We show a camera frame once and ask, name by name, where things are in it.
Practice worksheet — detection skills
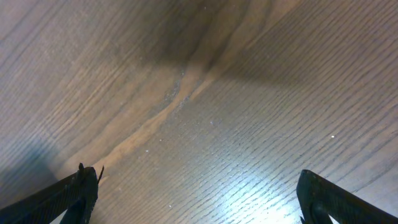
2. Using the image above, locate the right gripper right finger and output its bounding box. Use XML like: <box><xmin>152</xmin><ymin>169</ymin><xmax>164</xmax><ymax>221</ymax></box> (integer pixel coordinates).
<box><xmin>296</xmin><ymin>169</ymin><xmax>397</xmax><ymax>224</ymax></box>

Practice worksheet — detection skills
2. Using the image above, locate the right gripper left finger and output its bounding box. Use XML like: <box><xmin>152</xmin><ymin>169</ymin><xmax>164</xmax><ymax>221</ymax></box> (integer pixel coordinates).
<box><xmin>1</xmin><ymin>164</ymin><xmax>102</xmax><ymax>224</ymax></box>

